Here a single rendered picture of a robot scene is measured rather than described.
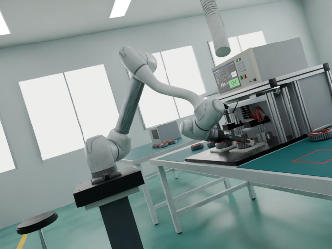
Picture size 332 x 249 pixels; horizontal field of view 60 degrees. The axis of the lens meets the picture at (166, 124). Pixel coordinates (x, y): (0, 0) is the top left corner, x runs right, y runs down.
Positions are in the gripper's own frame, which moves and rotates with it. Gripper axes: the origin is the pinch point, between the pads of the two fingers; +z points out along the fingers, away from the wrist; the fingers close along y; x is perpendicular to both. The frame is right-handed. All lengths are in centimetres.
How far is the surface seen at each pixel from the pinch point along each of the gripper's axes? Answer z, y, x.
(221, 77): -10, -25, 44
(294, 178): -20, 61, -19
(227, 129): 0.0, -22.4, 9.6
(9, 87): -221, -473, 74
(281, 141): 8.4, 20.1, 2.4
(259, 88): -5.4, 12.9, 29.5
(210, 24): 18, -120, 137
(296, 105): 15.2, 19.7, 23.7
